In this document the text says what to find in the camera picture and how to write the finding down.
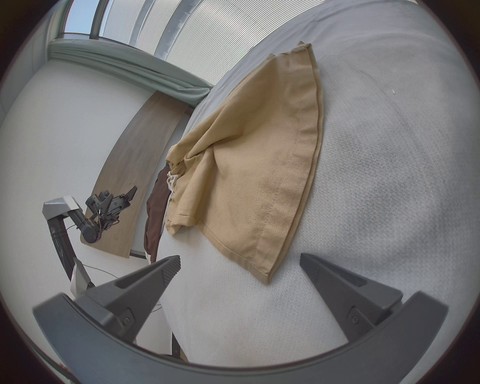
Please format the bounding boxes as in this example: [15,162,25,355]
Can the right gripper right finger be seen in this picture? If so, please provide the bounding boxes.
[299,253,404,344]

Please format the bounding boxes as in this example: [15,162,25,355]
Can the brown garment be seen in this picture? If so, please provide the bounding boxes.
[144,165,174,264]

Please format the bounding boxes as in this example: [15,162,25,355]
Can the window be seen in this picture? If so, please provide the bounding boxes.
[62,0,419,88]

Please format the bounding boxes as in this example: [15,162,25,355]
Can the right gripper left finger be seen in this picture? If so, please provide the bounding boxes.
[77,255,182,344]

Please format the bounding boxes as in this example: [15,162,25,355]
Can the grey-green curtain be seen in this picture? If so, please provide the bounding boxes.
[48,39,215,108]

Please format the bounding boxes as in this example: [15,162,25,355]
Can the bed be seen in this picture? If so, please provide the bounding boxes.
[80,2,479,370]

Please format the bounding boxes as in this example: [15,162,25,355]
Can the tan shorts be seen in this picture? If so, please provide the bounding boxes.
[165,42,325,286]

